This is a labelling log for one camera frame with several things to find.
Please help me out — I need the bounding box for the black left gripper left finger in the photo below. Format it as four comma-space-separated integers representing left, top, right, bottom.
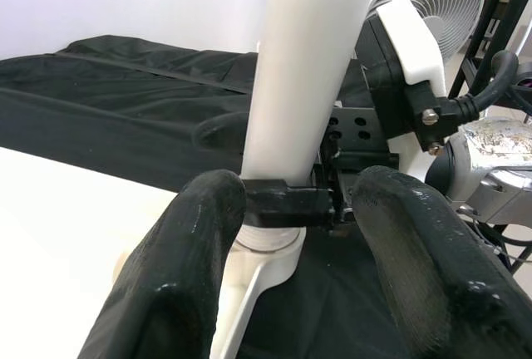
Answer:
81, 168, 249, 359

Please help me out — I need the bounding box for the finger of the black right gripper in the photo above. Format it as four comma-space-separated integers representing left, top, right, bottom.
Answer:
244, 178, 336, 229
194, 110, 251, 157

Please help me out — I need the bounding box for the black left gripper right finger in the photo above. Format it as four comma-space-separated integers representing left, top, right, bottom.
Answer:
351, 166, 532, 359

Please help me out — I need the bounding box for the white plastic table leg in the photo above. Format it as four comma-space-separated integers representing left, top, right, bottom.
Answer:
234, 0, 384, 254

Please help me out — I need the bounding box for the white plastic table top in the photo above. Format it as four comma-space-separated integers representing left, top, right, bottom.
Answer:
0, 145, 308, 359

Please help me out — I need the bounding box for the black table cloth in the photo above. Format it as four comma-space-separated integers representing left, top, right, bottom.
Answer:
0, 34, 532, 359

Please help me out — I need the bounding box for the white electric fan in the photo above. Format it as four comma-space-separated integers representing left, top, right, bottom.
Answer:
365, 0, 486, 61

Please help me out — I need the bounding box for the black metal shelf rack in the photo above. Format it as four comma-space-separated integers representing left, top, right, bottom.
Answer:
446, 0, 532, 277

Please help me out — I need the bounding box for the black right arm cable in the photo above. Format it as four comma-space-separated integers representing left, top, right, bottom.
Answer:
440, 50, 520, 121

